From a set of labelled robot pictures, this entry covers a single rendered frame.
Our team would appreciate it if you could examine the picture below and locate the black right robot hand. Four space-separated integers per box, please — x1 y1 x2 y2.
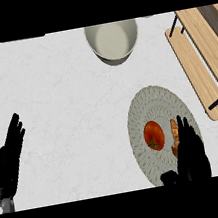
150 110 213 187

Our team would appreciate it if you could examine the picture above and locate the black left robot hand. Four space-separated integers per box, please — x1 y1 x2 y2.
0 111 38 203

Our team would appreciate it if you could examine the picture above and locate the golden brown croissant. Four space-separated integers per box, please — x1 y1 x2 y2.
166 117 185 160

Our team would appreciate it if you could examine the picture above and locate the grey round woven placemat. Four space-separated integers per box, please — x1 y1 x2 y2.
120 77 210 191

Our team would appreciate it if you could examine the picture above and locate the wooden tiered shelf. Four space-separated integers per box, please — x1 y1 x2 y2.
160 4 218 128

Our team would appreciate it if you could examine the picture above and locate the red tomato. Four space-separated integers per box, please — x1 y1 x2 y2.
141 118 168 154

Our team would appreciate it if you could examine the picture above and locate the pale grey round pot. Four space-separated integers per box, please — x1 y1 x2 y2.
84 18 144 70

